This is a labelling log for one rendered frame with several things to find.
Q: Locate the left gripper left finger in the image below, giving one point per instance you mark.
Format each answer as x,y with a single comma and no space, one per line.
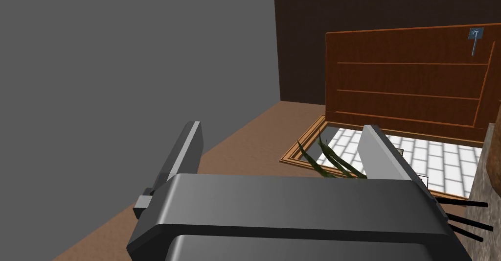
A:
184,151

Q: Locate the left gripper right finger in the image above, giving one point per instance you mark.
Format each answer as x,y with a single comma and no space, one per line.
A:
377,155

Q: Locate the green plant leaves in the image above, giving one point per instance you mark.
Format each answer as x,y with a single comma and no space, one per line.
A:
332,157

